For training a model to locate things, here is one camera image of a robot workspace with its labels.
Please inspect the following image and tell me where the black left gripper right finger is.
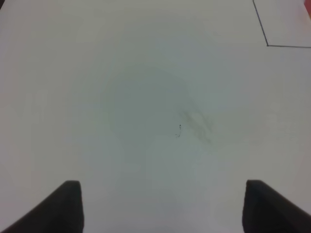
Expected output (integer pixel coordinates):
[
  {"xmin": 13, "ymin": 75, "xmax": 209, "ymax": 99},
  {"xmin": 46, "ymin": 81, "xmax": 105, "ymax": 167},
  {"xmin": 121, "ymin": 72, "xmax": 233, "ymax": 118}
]
[{"xmin": 242, "ymin": 180, "xmax": 311, "ymax": 233}]

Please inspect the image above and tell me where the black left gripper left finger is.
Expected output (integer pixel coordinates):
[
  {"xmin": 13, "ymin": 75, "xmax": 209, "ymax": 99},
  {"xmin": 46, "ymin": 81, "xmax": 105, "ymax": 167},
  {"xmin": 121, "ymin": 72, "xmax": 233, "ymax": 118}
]
[{"xmin": 2, "ymin": 181, "xmax": 85, "ymax": 233}]

